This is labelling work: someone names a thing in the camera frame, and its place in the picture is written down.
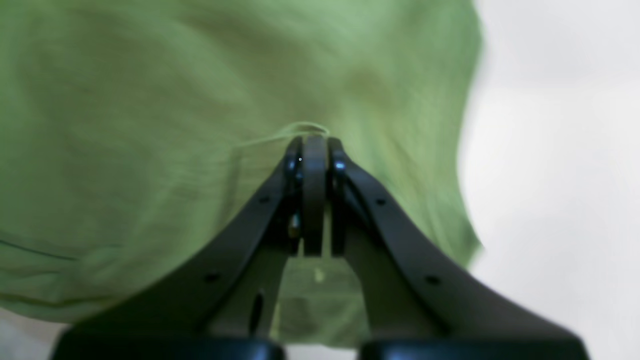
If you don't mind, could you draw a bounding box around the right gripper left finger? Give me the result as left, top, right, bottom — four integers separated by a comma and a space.
52, 136, 303, 360

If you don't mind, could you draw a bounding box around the green t-shirt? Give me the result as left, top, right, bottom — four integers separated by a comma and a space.
0, 0, 482, 324

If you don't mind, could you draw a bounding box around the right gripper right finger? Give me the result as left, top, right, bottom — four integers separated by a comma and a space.
327, 137, 589, 360

